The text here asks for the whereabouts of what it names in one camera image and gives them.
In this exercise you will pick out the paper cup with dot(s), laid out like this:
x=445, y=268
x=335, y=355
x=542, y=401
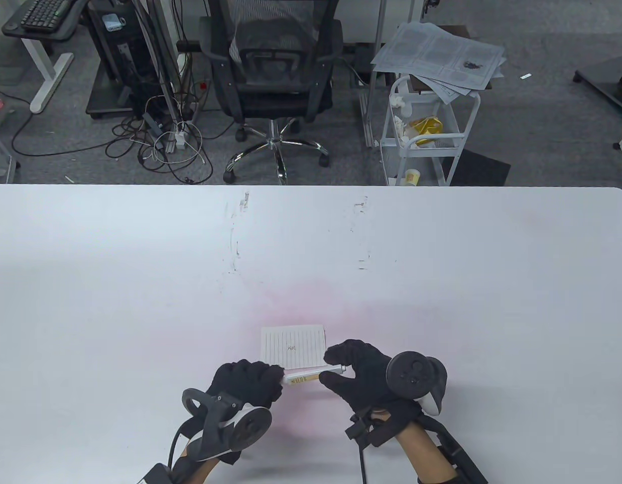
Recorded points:
x=412, y=177

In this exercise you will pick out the white lined paper note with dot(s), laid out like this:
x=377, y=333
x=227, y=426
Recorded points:
x=293, y=347

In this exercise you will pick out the person's left fingers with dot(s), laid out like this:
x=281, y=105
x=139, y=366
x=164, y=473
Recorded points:
x=268, y=382

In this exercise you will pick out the white power strip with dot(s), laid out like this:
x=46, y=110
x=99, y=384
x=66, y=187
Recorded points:
x=179, y=137

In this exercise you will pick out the black floor mat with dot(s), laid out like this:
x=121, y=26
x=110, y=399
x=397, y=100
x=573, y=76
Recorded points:
x=480, y=167

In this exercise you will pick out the black desk with white legs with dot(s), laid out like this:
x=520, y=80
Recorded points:
x=41, y=45

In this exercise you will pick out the black right wrist controller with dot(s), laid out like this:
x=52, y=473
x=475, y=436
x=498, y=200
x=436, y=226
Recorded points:
x=417, y=378

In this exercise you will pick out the person's right hand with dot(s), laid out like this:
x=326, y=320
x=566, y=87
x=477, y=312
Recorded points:
x=364, y=375

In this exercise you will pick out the person's right thumb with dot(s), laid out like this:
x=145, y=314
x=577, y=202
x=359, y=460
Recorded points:
x=335, y=385

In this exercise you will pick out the black wrist controller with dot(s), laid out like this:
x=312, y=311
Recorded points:
x=417, y=378
x=225, y=423

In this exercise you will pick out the stack of newspapers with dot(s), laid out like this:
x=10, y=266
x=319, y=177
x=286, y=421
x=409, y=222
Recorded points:
x=439, y=55

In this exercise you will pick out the black left wrist mount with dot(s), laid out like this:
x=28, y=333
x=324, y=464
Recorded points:
x=162, y=474

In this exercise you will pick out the black wheeled platform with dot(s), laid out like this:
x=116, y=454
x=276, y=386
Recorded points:
x=606, y=78

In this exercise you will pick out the person's right forearm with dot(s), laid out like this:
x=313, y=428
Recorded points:
x=429, y=454

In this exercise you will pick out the person's left hand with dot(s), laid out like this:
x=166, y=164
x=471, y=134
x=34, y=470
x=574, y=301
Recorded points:
x=243, y=383

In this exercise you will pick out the black mesh office chair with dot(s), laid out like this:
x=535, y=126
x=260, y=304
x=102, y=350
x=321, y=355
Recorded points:
x=273, y=65

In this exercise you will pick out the person's left forearm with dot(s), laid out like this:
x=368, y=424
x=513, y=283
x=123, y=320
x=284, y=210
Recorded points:
x=202, y=469

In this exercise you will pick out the black left wrist controller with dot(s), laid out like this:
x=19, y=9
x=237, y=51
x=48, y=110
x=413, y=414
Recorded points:
x=225, y=423

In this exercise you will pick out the black keyboard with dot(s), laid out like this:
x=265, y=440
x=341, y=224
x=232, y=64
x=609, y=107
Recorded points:
x=45, y=12

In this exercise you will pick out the yellow snack bag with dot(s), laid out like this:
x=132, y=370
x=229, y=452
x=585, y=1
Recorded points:
x=428, y=126

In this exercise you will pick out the black computer tower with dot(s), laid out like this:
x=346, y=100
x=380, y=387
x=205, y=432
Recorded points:
x=124, y=55

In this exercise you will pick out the white marker pen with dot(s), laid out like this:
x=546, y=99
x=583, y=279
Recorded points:
x=307, y=376

